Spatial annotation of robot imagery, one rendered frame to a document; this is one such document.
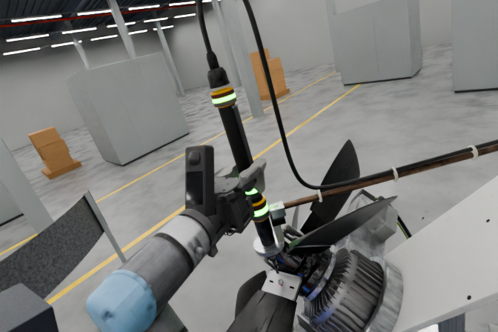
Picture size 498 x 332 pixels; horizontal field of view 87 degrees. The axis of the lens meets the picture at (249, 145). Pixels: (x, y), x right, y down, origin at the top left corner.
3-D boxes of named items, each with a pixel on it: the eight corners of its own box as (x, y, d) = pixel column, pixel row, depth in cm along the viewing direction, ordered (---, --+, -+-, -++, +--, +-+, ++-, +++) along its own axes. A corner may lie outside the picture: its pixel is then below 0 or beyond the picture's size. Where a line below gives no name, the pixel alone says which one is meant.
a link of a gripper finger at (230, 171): (241, 178, 61) (224, 202, 53) (233, 155, 59) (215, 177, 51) (253, 178, 59) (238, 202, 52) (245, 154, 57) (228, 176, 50)
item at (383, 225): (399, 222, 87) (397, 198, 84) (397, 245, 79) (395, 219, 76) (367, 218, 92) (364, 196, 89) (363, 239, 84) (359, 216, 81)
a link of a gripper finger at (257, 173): (250, 173, 53) (219, 197, 47) (247, 165, 52) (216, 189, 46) (268, 176, 49) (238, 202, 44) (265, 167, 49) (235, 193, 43)
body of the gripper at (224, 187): (227, 208, 54) (187, 252, 45) (213, 172, 51) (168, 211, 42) (258, 213, 50) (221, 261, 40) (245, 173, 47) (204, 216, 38)
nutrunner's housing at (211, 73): (278, 245, 63) (221, 49, 48) (281, 257, 59) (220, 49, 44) (262, 250, 63) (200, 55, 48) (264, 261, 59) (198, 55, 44)
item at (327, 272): (337, 244, 74) (331, 240, 74) (333, 276, 61) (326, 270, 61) (310, 276, 79) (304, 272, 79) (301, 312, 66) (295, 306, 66)
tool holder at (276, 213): (289, 229, 63) (280, 195, 60) (296, 250, 57) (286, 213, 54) (253, 238, 64) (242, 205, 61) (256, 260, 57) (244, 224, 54)
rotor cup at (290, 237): (330, 238, 74) (292, 210, 77) (325, 270, 61) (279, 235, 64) (303, 271, 80) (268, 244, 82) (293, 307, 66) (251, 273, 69)
